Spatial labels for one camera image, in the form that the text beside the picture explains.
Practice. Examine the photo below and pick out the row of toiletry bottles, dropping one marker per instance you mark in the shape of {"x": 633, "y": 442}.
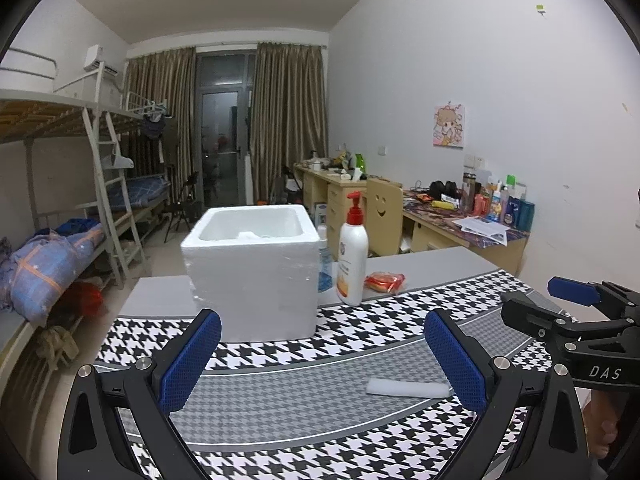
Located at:
{"x": 500, "y": 205}

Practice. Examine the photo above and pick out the white wall socket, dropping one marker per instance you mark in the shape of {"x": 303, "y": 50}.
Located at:
{"x": 474, "y": 162}

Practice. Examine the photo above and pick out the white foam strip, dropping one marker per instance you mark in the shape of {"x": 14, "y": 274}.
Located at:
{"x": 407, "y": 387}

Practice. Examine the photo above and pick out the brown curtain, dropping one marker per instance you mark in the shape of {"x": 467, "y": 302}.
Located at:
{"x": 160, "y": 110}
{"x": 287, "y": 120}

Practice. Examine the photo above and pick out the blue checked mattress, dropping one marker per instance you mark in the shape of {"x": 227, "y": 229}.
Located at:
{"x": 145, "y": 192}

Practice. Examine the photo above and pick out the pink cartoon wall poster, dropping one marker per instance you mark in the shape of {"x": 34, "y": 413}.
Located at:
{"x": 449, "y": 126}

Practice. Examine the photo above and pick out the person's right hand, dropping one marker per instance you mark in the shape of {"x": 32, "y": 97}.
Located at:
{"x": 602, "y": 420}

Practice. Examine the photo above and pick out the clear bottle blue label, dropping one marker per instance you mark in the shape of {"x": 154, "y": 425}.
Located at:
{"x": 325, "y": 265}

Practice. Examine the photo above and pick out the blue quilt bundle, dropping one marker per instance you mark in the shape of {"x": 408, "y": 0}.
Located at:
{"x": 45, "y": 270}

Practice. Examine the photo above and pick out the tan bag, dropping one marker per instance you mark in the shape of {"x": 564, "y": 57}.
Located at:
{"x": 57, "y": 342}

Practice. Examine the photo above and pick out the white bunk bed ladder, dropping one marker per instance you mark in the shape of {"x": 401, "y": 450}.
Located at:
{"x": 112, "y": 195}

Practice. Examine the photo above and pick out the green plastic object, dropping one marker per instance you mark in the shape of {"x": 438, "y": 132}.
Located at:
{"x": 359, "y": 162}

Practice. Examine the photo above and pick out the wooden desk with drawers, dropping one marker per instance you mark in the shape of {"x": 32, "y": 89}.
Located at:
{"x": 320, "y": 195}

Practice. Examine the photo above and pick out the printed paper sheets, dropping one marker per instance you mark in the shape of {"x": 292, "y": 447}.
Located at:
{"x": 482, "y": 230}

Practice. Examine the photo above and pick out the houndstooth tablecloth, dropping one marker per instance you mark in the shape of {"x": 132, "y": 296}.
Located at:
{"x": 320, "y": 360}

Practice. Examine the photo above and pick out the black headphones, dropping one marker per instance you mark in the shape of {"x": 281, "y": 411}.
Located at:
{"x": 445, "y": 190}

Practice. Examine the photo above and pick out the glass balcony door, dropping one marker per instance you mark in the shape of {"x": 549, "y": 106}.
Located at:
{"x": 225, "y": 125}

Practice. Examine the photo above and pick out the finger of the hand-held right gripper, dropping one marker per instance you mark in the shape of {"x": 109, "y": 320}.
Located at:
{"x": 535, "y": 317}
{"x": 572, "y": 289}

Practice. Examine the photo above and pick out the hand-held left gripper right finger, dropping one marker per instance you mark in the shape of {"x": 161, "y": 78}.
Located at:
{"x": 457, "y": 360}

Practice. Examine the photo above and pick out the red plastic bag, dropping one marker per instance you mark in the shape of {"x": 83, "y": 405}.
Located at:
{"x": 85, "y": 297}

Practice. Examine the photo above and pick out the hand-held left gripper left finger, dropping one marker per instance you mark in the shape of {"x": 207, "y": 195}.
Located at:
{"x": 190, "y": 360}

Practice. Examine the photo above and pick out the white metal bunk bed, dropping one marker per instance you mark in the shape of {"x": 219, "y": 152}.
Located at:
{"x": 45, "y": 110}

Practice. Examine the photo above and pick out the yellow tube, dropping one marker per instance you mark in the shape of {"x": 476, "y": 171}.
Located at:
{"x": 445, "y": 204}

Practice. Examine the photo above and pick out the white foam box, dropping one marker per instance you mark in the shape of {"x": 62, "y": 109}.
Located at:
{"x": 260, "y": 290}

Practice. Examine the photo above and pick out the hanging dark clothes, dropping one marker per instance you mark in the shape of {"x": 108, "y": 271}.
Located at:
{"x": 154, "y": 125}

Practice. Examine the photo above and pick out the wooden chair with smiley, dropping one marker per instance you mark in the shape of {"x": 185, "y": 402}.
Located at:
{"x": 385, "y": 215}

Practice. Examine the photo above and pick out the red snack packet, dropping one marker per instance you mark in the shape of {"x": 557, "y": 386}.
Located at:
{"x": 385, "y": 281}

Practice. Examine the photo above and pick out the white lotion bottle red pump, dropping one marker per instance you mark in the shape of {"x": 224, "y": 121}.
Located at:
{"x": 352, "y": 260}

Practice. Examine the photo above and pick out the white air conditioner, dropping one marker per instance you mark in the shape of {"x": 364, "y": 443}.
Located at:
{"x": 100, "y": 60}

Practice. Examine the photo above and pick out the white box blue label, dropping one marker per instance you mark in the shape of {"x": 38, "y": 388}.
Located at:
{"x": 320, "y": 214}

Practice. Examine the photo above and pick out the wooden desk with printed mat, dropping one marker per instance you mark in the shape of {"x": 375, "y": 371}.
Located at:
{"x": 430, "y": 240}

